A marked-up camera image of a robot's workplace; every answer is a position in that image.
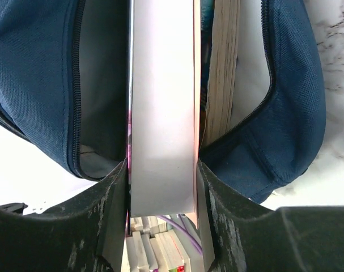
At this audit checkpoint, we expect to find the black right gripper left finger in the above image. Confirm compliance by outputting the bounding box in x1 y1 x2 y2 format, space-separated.
0 161 128 271

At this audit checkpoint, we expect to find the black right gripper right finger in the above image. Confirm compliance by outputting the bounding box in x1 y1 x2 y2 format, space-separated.
197 163 344 271

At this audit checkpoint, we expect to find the yellow paperback book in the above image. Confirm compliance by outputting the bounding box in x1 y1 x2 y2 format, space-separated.
201 1 240 147

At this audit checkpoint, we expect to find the white book with pink roses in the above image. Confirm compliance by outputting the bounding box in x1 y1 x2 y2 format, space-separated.
128 1 201 223

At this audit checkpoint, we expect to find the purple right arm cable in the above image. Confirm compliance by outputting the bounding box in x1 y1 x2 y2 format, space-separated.
156 215 203 254

